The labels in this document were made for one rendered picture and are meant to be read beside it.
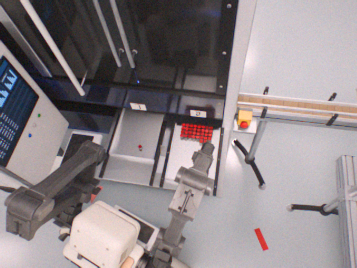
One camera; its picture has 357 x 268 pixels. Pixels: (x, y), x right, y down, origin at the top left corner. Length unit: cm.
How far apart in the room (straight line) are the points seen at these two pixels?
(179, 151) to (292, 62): 192
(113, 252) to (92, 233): 9
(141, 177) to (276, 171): 134
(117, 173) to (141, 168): 13
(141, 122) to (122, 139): 15
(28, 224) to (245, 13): 93
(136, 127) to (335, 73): 216
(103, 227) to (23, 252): 173
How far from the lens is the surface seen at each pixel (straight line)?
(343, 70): 338
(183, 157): 167
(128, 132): 178
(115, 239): 108
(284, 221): 254
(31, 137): 172
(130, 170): 168
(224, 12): 111
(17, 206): 96
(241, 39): 118
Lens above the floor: 241
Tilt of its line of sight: 62 degrees down
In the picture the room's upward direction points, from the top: 9 degrees counter-clockwise
